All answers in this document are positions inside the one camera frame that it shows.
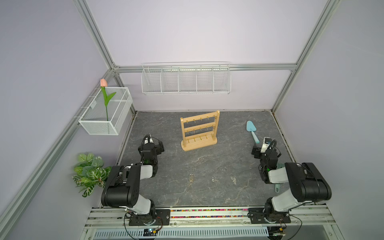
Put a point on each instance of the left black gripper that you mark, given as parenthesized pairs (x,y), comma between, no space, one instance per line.
(150,147)

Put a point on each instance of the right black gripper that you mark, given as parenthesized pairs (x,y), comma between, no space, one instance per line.
(258,150)

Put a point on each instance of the wooden jewelry display stand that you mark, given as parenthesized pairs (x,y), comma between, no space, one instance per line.
(199,131)

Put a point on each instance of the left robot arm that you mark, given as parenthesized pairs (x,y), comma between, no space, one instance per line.
(122,188)

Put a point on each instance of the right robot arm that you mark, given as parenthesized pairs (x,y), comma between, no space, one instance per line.
(307,185)

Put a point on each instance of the teal garden trowel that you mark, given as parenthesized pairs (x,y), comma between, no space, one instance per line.
(250,127)

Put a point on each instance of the green leafy artificial plant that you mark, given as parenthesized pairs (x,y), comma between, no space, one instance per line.
(90,173)

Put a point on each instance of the pink artificial tulip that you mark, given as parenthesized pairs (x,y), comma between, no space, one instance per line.
(107,97)

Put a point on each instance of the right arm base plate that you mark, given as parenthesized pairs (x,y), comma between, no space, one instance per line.
(261,216)

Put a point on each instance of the white mesh wall basket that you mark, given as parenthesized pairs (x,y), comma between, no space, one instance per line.
(94,119)

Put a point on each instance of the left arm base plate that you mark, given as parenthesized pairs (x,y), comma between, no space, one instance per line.
(161,217)

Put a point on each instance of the white wire wall shelf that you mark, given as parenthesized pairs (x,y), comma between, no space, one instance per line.
(186,78)

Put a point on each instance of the white slotted cable duct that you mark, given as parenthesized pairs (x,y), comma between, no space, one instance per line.
(181,233)

